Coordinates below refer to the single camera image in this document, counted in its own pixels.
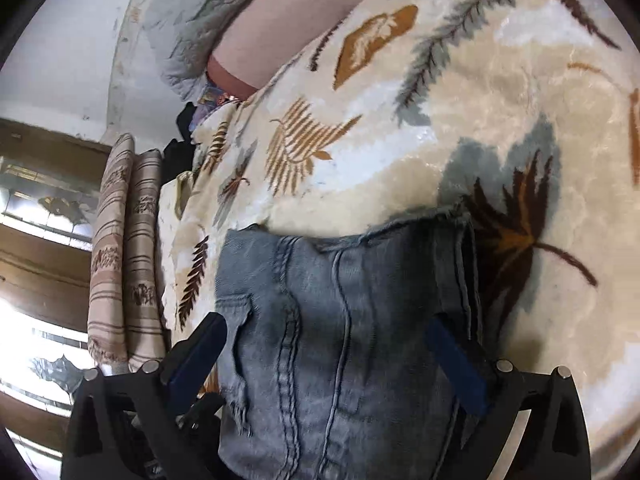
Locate colourful packets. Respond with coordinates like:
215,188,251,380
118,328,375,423
197,82,241,116

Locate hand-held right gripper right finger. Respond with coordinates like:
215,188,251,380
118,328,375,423
424,317,593,480

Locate folded striped beige quilt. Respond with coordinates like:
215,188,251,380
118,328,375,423
86,132,173,373

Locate grey denim pants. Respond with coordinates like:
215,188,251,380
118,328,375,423
215,212,493,480

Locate grey quilted blanket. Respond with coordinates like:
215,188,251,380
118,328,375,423
125,0,311,103

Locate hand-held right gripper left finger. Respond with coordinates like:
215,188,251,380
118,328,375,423
60,311,229,480

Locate black cloth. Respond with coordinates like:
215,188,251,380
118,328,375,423
162,102,201,181

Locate cream leaf-print blanket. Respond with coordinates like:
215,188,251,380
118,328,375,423
160,0,640,480

